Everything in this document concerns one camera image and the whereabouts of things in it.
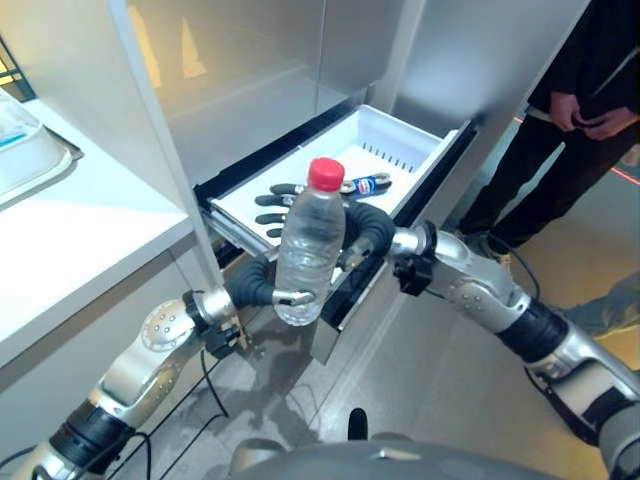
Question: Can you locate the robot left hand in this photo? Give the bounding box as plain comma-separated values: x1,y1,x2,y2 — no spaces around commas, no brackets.
227,257,317,308

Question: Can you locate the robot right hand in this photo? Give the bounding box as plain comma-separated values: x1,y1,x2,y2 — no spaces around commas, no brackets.
253,183,397,272

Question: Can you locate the clear water bottle red cap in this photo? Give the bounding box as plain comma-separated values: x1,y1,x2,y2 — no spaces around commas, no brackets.
273,156,349,328

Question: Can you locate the white refrigerator drawer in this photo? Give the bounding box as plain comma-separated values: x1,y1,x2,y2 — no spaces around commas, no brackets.
193,103,479,366

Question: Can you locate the silver refrigerator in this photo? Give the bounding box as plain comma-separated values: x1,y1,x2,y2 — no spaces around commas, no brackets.
107,0,591,367

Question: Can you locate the blue Pepsi can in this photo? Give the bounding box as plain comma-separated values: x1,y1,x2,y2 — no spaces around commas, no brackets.
341,171,393,198

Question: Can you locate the white counter cabinet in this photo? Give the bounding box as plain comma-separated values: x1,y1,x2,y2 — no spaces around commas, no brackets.
0,97,224,384

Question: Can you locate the dark robot foot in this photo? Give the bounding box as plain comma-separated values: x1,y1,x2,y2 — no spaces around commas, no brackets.
348,408,368,442

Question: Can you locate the person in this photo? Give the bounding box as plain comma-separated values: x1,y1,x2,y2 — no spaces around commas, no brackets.
457,0,640,262

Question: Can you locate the person's right hand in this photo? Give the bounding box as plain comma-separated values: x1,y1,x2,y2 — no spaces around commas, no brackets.
547,89,584,132

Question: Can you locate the person's hand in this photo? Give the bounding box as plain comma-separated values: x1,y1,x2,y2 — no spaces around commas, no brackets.
547,89,584,132
574,107,632,141

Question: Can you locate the grey robot torso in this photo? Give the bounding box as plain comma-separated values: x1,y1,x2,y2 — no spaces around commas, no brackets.
219,433,624,480

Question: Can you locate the white plastic basin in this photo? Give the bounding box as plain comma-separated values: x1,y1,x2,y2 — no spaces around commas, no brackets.
0,117,75,205

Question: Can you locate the person's left hand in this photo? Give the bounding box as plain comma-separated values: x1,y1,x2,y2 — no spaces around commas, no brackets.
574,107,632,141

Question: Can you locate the grey green cloth heap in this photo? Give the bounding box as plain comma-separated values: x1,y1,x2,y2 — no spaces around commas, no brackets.
562,273,640,372

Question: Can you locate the clear plastic container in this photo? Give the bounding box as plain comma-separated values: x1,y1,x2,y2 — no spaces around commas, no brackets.
0,88,45,151

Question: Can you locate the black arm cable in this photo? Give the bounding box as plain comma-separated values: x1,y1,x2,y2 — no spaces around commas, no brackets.
0,431,153,480

